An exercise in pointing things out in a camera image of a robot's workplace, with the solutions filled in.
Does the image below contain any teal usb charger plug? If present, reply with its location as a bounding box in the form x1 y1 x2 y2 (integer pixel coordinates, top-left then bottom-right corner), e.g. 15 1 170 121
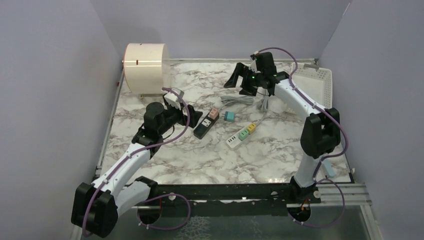
224 111 235 122

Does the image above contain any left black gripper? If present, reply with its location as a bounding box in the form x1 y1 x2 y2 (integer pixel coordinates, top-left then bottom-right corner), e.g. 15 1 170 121
157 101 203 136

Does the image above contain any green usb charger plug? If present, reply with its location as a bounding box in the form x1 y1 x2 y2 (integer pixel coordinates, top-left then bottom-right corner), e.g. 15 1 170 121
238 128 250 141

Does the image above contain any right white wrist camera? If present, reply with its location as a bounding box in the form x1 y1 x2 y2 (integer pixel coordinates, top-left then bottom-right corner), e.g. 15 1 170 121
249 56 259 73

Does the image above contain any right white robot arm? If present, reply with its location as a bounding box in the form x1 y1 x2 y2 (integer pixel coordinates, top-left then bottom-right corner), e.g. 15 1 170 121
224 48 341 204

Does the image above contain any yellow usb charger plug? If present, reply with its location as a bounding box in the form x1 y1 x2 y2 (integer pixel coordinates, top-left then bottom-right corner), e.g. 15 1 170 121
246 122 257 135

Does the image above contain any cream cylindrical drum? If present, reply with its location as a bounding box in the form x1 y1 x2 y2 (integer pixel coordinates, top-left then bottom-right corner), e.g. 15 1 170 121
122 43 172 95

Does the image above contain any white power strip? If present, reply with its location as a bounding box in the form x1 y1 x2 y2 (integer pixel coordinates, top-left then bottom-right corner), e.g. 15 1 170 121
225 127 256 149

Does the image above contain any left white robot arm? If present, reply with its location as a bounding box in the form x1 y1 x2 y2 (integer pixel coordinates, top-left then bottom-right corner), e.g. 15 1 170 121
71 102 203 238

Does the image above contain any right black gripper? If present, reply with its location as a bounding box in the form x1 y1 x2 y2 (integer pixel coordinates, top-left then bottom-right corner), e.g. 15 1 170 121
223 63 263 97

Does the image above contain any white plastic basket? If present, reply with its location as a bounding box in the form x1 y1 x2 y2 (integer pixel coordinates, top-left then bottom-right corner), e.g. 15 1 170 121
292 63 333 109

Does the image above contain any light blue block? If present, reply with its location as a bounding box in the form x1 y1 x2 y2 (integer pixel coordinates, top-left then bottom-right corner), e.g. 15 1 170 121
322 160 336 178

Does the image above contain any black mounting rail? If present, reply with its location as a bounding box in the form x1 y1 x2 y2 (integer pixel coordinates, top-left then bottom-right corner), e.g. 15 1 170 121
136 176 321 218

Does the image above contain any black power strip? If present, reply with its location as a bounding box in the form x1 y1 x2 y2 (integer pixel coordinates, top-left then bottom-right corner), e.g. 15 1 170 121
193 113 220 140

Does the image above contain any pink usb charger plug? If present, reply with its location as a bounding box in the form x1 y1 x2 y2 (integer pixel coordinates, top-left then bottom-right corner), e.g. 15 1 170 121
208 108 219 121

